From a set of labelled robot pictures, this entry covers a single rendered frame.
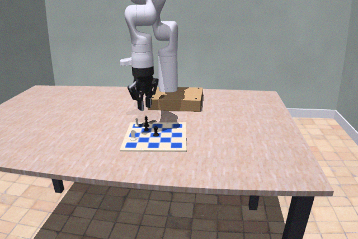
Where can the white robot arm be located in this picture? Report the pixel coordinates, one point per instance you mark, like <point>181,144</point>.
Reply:
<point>147,13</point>

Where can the white knight chess piece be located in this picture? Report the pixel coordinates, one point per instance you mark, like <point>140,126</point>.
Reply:
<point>133,138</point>

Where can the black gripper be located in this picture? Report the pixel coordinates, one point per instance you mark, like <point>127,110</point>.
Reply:
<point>144,82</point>

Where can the blue and cream chessboard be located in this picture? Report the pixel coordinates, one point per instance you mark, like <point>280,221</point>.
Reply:
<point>172,138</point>

